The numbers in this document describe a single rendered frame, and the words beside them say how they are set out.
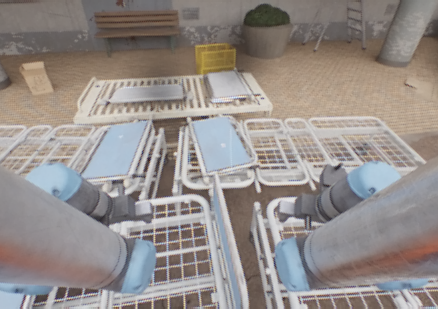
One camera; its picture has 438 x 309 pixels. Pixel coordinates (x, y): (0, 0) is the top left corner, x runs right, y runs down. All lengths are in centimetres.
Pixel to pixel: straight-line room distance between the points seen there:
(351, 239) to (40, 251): 26
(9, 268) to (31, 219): 4
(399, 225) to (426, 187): 4
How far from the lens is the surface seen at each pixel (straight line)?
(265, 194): 240
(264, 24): 589
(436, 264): 23
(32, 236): 23
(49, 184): 46
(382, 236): 24
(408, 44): 646
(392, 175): 49
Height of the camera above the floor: 174
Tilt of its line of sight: 39 degrees down
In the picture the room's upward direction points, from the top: 1 degrees clockwise
